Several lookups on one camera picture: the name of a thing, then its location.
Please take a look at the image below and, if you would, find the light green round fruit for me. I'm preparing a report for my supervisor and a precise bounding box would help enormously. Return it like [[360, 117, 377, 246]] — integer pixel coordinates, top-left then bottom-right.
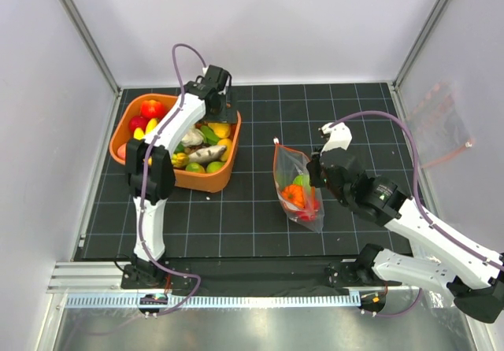
[[292, 174, 311, 190]]

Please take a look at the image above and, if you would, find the clear zip bag red zipper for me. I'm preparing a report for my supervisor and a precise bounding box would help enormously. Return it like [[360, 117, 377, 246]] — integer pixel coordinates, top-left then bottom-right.
[[272, 138, 324, 234]]

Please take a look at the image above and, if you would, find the small orange pumpkin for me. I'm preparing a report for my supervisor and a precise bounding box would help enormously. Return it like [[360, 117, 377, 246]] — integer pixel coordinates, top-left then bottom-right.
[[281, 184, 305, 209]]

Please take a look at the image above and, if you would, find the red bell pepper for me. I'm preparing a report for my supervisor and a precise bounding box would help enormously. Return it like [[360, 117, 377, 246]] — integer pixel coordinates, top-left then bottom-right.
[[296, 198, 320, 221]]

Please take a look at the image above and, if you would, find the orange plastic basket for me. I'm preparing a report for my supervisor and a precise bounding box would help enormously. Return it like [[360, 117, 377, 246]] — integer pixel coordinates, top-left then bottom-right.
[[109, 93, 242, 193]]

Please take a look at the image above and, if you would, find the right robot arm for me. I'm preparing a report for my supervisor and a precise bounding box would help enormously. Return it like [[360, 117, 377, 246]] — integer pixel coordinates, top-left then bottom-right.
[[306, 148, 503, 323]]

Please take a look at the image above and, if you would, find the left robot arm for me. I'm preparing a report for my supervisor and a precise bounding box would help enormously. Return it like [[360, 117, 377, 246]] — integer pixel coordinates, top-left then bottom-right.
[[125, 65, 238, 288]]

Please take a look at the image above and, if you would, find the yellow lemon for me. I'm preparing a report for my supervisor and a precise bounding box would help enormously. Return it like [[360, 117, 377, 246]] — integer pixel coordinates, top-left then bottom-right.
[[208, 123, 232, 139]]

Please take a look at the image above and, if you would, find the white cauliflower toy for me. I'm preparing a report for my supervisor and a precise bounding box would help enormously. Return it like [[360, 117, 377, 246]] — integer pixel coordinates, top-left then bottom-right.
[[180, 127, 206, 147]]

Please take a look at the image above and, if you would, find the red orange tomato toy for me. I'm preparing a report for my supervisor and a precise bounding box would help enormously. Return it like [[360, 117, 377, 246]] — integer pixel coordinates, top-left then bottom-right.
[[140, 99, 166, 120]]

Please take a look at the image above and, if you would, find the grey beige fish toy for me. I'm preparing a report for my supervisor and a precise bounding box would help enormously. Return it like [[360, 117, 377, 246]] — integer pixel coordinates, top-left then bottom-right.
[[187, 145, 228, 164]]

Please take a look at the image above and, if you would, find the black grid mat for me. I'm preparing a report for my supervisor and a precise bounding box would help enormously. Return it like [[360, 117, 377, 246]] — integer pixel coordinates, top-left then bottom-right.
[[74, 83, 413, 260]]

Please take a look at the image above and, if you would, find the green lime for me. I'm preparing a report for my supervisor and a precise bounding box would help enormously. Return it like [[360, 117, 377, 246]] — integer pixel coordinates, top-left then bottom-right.
[[185, 162, 206, 174]]

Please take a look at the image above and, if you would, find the red apple toy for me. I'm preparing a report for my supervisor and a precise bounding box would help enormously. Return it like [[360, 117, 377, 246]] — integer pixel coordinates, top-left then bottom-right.
[[128, 116, 149, 134]]

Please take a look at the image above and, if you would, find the yellow banana bunch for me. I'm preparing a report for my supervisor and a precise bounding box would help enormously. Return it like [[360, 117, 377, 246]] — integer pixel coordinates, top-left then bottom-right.
[[133, 118, 158, 140]]

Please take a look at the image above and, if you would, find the pink peach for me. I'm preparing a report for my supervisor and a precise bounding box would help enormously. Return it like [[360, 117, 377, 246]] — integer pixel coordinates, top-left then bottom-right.
[[117, 143, 127, 161]]

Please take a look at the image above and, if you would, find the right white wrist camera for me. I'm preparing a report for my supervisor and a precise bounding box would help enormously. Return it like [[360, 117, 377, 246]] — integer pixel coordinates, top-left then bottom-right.
[[319, 123, 352, 153]]

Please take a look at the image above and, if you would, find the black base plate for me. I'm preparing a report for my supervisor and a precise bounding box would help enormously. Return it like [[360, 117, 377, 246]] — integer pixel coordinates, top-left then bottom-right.
[[120, 256, 400, 297]]

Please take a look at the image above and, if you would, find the slotted cable duct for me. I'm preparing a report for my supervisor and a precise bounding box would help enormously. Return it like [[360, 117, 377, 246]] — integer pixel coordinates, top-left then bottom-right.
[[65, 291, 361, 310]]

